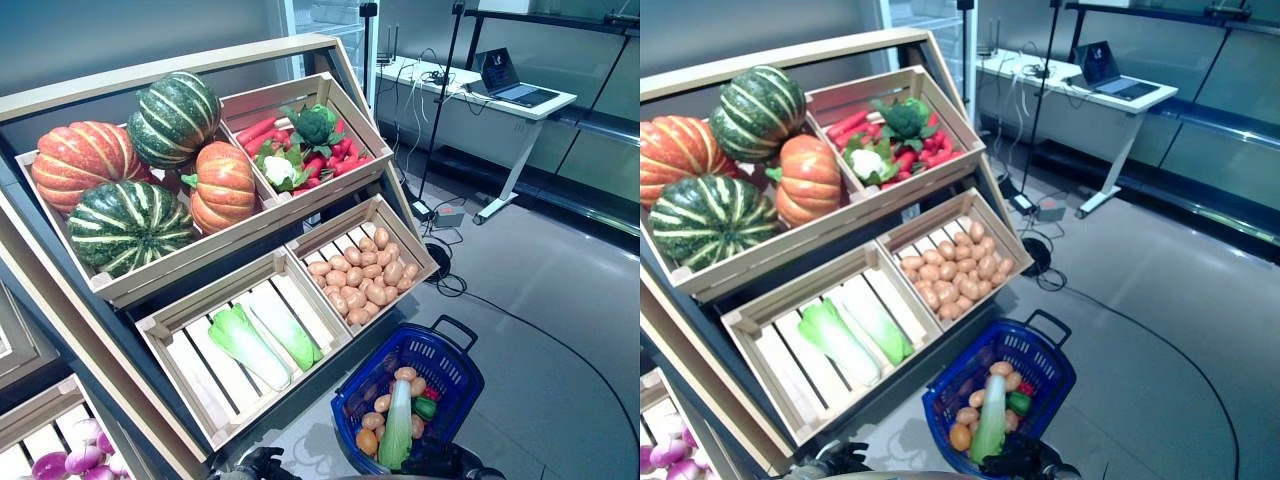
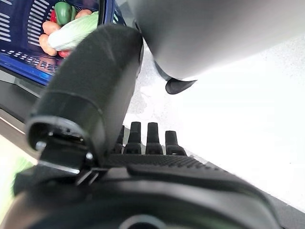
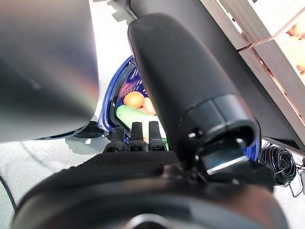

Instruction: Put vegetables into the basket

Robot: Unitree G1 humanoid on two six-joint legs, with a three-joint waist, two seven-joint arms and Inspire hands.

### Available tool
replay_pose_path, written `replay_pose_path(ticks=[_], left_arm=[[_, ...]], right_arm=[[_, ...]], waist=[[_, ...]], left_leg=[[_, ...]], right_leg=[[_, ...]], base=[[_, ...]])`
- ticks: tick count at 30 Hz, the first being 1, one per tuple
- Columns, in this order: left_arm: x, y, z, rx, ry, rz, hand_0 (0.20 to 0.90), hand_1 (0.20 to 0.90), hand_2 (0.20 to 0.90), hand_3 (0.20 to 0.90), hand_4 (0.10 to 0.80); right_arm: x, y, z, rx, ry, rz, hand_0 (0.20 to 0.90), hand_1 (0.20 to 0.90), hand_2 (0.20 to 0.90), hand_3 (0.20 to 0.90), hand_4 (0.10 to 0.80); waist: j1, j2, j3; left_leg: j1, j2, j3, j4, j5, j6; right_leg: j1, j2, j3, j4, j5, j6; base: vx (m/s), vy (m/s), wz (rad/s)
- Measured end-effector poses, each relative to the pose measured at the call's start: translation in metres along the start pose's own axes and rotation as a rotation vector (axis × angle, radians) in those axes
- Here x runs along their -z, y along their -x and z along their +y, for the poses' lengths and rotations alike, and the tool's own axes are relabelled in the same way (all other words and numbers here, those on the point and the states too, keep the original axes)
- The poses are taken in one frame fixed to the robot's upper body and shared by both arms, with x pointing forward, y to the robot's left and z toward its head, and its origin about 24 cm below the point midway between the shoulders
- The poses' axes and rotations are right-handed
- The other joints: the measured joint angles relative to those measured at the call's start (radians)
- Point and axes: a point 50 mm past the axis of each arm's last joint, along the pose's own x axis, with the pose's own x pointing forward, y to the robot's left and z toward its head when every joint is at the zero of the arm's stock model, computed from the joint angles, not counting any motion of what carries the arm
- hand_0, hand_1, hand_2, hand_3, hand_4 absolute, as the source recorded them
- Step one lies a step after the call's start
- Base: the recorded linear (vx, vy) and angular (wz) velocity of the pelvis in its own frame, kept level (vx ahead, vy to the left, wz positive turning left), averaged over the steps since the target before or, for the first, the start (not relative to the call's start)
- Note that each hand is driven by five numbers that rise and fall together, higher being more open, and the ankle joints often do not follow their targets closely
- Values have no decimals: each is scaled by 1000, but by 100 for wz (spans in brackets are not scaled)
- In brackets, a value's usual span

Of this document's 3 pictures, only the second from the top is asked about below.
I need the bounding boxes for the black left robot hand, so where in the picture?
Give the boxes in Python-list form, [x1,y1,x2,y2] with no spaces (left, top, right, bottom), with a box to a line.
[0,23,283,229]

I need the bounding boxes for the blue plastic shopping basket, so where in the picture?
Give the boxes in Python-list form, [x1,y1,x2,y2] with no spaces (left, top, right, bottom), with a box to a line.
[0,0,127,87]

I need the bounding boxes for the napa cabbage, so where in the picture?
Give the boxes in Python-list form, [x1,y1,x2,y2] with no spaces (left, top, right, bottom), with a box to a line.
[47,10,100,52]

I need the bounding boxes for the tan potato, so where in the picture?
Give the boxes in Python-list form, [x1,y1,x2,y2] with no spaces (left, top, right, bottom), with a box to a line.
[42,21,61,36]
[39,34,58,56]
[75,9,93,20]

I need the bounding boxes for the green bell pepper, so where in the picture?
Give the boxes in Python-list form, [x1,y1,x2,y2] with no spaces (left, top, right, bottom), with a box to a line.
[54,1,77,26]

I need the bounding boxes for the silver left robot leg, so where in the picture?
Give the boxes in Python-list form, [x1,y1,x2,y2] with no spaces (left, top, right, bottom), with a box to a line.
[130,0,305,95]

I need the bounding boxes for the black basket carry handle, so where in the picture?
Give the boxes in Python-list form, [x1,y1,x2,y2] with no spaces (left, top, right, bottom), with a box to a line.
[98,0,107,26]

